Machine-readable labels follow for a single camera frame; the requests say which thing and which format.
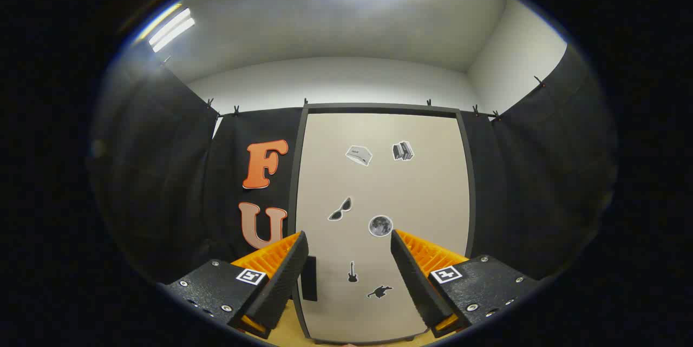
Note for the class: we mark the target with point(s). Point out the dark grey shoe cabinet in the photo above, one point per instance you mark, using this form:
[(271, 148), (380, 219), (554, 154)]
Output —
[(465, 174)]

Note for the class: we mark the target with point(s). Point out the black backdrop cloth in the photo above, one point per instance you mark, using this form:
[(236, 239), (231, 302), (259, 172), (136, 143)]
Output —
[(162, 174)]

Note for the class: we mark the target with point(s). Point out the narrow ceiling light panel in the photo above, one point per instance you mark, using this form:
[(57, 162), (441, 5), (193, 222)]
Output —
[(172, 29)]

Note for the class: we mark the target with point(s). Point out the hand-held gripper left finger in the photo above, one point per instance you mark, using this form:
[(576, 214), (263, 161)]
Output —
[(281, 282)]

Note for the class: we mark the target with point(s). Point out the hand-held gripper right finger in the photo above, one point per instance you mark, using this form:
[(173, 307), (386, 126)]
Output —
[(417, 282)]

